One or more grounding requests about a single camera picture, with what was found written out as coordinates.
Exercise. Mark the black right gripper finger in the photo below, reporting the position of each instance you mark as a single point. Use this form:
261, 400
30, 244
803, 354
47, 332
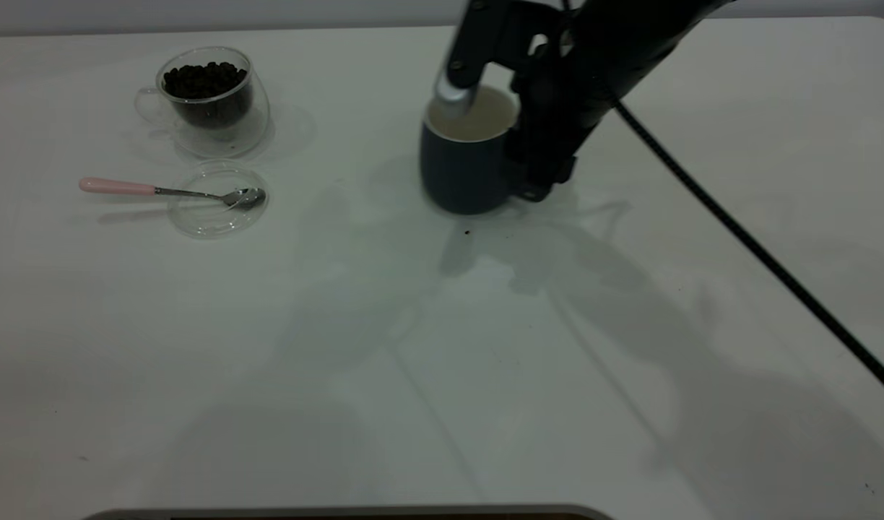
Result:
467, 58
543, 162

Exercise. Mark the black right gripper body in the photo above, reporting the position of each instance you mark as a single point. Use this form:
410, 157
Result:
615, 43

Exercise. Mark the dark grey ceramic mug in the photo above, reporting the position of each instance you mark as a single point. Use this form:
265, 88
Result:
460, 177

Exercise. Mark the dark coffee beans pile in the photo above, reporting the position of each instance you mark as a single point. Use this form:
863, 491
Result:
204, 79

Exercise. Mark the clear round glass lid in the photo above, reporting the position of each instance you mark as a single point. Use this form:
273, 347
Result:
211, 222

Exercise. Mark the clear double-wall glass cup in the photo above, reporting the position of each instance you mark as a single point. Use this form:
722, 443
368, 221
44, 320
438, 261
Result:
229, 141

